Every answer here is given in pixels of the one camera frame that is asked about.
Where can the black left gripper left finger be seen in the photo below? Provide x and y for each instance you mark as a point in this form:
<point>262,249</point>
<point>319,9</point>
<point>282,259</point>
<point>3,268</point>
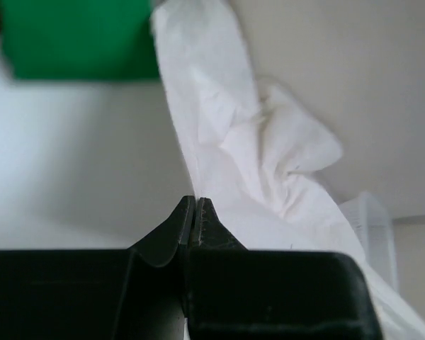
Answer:
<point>132,293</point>

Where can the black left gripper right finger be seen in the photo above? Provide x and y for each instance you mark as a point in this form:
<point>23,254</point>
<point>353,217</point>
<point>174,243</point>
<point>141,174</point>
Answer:
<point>236,293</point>

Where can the white cloth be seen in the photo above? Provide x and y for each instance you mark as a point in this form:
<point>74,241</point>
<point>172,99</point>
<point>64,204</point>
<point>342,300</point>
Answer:
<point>252,149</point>

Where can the green t shirt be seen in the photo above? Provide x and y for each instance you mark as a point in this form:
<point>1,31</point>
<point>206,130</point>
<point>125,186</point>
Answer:
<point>79,40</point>

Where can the white plastic basket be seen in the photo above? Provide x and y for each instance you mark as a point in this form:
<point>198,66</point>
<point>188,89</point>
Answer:
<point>373,226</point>

